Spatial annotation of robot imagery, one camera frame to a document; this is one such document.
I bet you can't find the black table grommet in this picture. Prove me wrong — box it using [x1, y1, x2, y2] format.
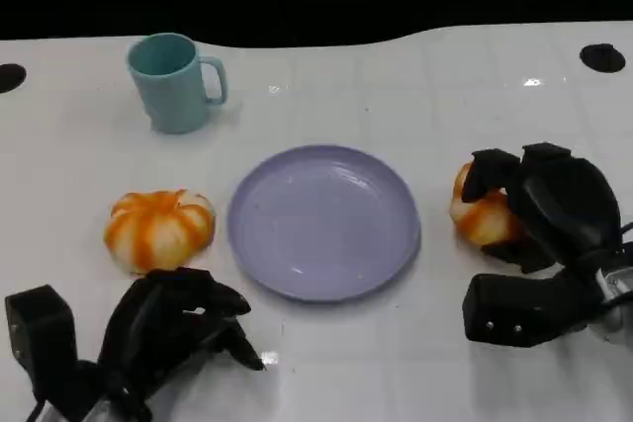
[579, 43, 627, 73]
[0, 63, 27, 95]

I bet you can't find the pale green mug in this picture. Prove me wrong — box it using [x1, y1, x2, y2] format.
[127, 33, 229, 135]

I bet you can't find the orange white toy bread roll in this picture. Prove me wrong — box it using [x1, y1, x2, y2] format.
[103, 189, 217, 276]
[449, 162, 523, 248]

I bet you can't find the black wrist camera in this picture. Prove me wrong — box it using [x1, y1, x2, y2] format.
[4, 285, 79, 393]
[462, 266, 607, 349]

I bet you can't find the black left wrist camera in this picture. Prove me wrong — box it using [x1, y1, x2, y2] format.
[4, 285, 79, 393]

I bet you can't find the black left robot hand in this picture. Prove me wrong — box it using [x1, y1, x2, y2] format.
[96, 267, 266, 422]

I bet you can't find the lilac plate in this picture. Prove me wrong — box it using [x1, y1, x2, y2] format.
[226, 143, 421, 303]

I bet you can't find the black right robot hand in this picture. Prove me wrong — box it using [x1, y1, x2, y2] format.
[462, 141, 622, 275]

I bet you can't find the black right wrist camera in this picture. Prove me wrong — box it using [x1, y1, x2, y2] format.
[462, 266, 607, 349]

